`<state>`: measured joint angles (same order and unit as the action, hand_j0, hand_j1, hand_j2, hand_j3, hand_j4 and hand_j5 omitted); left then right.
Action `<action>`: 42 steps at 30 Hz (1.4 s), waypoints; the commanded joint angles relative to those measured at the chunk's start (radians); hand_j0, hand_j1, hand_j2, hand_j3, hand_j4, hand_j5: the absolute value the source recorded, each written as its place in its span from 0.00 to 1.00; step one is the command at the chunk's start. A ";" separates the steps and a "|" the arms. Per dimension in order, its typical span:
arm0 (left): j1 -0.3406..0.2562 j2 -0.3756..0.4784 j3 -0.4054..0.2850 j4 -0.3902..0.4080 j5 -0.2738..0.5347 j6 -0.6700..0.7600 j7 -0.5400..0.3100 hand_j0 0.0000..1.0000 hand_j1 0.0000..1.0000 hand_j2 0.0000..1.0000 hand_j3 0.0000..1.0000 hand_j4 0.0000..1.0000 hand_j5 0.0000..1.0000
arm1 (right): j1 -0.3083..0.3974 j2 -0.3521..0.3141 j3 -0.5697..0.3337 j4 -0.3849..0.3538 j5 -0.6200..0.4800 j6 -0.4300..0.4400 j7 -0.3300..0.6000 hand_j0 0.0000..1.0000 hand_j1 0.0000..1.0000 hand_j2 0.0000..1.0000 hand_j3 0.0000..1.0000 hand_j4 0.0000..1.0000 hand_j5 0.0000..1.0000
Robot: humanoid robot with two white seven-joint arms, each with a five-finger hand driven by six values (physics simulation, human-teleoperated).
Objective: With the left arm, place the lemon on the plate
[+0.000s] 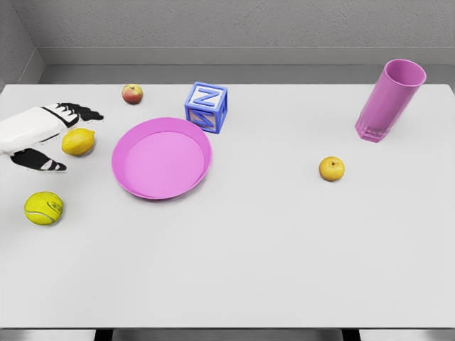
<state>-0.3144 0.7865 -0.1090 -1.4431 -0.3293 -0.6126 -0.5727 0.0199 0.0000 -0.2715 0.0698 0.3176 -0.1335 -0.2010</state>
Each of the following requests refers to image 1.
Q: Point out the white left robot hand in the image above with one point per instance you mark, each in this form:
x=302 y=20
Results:
x=32 y=128

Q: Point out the yellow lemon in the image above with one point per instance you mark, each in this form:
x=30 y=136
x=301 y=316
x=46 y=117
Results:
x=78 y=141

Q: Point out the pink round plate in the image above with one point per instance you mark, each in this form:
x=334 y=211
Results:
x=161 y=160

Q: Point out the yellow tennis ball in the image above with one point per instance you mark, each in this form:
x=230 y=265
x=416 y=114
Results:
x=43 y=208

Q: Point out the red yellow apple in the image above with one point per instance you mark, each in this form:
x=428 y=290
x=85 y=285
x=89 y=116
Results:
x=132 y=94

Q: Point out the blue letter block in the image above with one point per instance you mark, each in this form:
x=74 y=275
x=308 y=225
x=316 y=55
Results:
x=207 y=108

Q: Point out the yellow round pear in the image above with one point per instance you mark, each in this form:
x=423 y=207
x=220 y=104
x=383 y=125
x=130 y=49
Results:
x=331 y=168

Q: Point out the pink tall cup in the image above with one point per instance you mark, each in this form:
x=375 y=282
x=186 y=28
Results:
x=387 y=103

